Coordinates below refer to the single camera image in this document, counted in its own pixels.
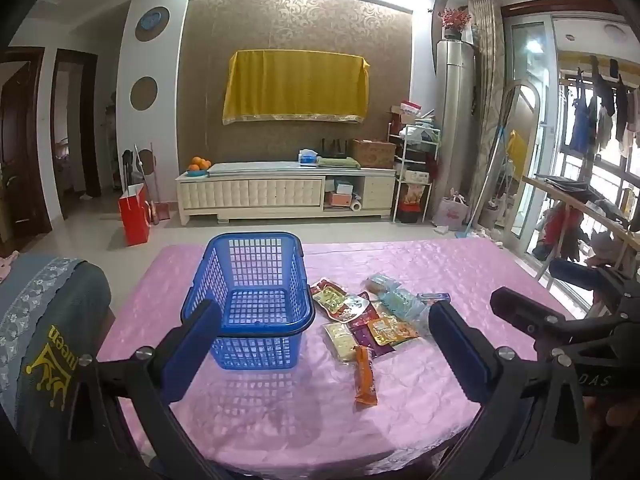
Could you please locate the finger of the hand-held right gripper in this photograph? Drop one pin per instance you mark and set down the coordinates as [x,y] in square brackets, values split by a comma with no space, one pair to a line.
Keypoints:
[520,310]
[575,272]

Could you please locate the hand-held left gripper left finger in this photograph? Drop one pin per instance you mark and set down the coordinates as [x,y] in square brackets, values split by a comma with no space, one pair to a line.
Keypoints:
[192,355]

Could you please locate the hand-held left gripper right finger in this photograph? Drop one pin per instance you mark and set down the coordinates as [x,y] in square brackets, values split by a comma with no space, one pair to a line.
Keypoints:
[460,355]

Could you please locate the purple chewing gum pack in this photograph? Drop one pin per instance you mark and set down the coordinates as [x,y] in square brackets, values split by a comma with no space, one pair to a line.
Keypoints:
[435,298]

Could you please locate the orange snack packet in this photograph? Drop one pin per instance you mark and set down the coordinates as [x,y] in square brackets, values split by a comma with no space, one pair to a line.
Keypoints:
[390,332]

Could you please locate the light blue snack packet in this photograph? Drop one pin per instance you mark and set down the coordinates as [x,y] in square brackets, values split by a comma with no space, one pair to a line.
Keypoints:
[384,282]
[402,307]

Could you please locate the small red snack packet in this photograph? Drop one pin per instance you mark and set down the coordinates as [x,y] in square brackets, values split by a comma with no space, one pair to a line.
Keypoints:
[371,316]

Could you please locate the orange sausage stick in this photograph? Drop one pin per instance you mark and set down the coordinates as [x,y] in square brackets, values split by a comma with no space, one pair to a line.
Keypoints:
[365,380]

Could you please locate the purple snack packet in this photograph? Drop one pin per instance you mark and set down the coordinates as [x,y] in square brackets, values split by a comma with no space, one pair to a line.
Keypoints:
[362,342]

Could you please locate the blue plastic basket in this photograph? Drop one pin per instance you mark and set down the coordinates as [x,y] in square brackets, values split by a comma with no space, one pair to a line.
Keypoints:
[250,260]

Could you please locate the clear cracker packet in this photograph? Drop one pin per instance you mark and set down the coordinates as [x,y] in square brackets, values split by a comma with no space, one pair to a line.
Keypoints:
[340,342]

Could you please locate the large red yellow snack packet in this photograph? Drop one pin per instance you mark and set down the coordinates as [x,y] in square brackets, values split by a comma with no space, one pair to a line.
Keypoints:
[340,305]

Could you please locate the drying rack with clothes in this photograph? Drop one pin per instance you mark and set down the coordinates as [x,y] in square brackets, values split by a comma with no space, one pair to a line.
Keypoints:
[565,225]

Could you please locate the pink gift bag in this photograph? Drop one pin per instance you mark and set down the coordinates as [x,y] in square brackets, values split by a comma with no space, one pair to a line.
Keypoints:
[451,212]

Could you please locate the pink quilted tablecloth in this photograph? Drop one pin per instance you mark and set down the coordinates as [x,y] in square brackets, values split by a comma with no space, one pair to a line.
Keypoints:
[300,410]

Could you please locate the red paper bag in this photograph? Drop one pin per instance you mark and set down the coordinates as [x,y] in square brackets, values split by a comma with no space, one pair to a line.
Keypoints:
[134,215]

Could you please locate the chair with grey cover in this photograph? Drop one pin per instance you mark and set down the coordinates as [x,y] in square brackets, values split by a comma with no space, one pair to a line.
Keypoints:
[45,310]

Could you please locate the standing mirror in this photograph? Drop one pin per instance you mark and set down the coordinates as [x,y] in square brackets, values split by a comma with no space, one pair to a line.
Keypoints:
[522,125]

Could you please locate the cream tv cabinet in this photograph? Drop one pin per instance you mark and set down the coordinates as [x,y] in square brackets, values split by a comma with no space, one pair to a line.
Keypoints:
[250,195]

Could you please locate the hanging clothes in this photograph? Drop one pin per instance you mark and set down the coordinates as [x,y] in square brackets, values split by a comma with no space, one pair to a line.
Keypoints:
[605,105]

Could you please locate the white metal rack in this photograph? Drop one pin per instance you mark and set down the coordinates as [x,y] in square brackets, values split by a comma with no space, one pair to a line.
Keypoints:
[417,160]

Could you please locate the pile of oranges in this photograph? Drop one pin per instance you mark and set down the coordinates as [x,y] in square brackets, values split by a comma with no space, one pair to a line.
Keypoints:
[199,163]

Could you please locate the orange box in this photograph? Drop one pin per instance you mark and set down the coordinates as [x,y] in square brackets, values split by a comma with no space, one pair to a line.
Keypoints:
[341,199]

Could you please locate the standing air conditioner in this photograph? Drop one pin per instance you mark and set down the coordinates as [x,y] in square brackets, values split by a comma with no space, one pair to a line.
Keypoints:
[455,110]

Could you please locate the beige curtain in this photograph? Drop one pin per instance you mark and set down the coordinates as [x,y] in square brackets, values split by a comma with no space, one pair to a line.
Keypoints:
[487,85]

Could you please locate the cardboard box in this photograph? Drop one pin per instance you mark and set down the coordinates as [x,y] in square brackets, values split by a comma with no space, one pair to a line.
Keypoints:
[372,154]

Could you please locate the green folded cloth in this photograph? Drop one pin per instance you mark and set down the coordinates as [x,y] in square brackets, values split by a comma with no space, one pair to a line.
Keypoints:
[337,162]

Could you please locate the blue tissue box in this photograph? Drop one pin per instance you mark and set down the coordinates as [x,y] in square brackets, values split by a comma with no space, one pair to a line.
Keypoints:
[307,157]

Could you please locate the black router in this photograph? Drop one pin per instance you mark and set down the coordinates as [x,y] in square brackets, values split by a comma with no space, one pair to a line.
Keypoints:
[332,149]

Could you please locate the brown wooden door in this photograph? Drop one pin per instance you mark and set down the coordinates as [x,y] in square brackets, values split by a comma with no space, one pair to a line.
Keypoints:
[20,150]

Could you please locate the vase with red flowers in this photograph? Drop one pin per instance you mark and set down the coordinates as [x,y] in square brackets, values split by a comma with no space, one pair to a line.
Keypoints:
[454,20]

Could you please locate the yellow cloth cover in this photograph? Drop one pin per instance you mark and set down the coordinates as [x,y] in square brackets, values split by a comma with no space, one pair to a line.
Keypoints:
[295,85]

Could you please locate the dark door frame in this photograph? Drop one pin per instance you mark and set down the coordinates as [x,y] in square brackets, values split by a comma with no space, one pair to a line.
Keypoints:
[90,125]

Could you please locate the brown round wall disc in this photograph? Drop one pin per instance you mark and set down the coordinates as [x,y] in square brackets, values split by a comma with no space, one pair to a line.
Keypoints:
[144,93]

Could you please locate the blue round wall plate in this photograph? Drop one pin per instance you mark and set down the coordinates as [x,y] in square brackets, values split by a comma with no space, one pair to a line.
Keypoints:
[151,22]

